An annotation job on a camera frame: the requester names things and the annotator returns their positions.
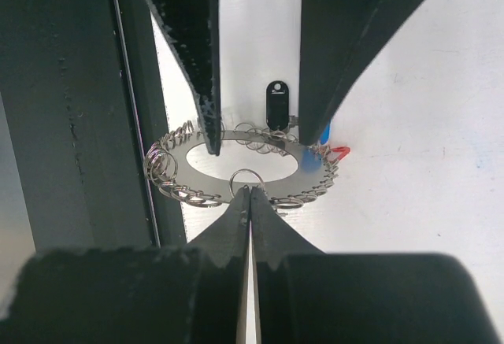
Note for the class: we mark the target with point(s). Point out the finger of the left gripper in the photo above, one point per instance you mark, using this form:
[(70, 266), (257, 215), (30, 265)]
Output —
[(339, 39), (191, 30)]

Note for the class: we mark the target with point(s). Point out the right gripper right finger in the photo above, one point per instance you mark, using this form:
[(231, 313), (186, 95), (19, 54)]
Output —
[(305, 295)]

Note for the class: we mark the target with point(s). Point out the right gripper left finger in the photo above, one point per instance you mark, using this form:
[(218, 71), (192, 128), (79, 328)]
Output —
[(195, 293)]

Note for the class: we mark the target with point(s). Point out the black key fob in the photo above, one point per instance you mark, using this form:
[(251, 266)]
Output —
[(277, 107)]

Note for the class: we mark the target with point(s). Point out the blue key tag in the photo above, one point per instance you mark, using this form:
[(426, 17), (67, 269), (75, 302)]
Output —
[(312, 161)]

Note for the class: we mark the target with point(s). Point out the red key tag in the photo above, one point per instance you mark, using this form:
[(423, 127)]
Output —
[(336, 154)]

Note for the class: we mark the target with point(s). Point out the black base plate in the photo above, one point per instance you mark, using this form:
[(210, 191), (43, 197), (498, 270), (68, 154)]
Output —
[(82, 93)]

